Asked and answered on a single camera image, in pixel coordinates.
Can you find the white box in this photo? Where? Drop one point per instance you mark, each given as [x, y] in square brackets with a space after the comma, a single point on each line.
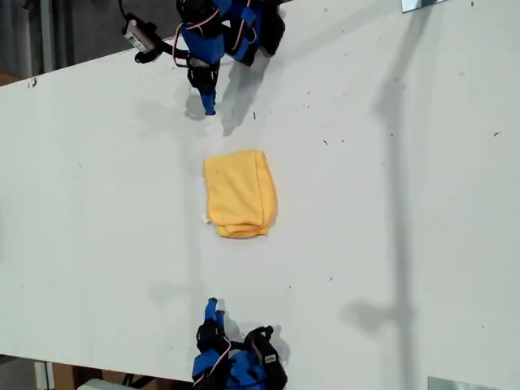
[97, 385]

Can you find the yellow square microfibre towel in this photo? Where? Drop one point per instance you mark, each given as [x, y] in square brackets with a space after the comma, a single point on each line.
[239, 195]

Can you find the black camera stalk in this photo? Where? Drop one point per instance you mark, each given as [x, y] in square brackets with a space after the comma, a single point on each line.
[170, 48]

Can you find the grey metal frame post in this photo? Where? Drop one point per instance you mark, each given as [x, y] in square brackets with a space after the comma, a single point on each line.
[46, 32]

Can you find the white table leg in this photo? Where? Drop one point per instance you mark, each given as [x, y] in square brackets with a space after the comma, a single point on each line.
[42, 378]

